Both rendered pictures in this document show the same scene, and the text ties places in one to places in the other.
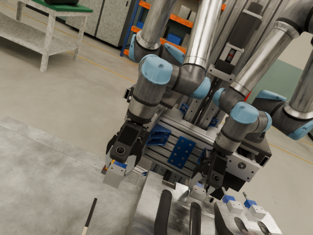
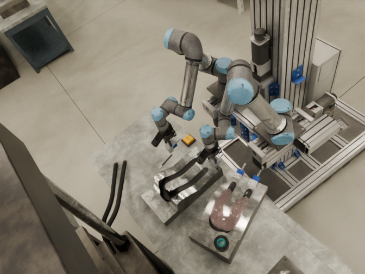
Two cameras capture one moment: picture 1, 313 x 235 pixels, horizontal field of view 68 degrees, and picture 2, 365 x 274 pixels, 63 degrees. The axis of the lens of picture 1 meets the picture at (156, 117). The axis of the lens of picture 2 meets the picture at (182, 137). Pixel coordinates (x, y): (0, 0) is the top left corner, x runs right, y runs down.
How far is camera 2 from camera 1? 1.62 m
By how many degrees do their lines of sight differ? 57
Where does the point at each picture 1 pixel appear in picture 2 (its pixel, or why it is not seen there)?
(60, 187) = (161, 147)
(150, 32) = not seen: hidden behind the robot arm
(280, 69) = not seen: outside the picture
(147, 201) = (182, 161)
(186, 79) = (177, 112)
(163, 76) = (155, 118)
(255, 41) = (276, 54)
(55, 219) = (153, 160)
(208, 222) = (206, 179)
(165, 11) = not seen: hidden behind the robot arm
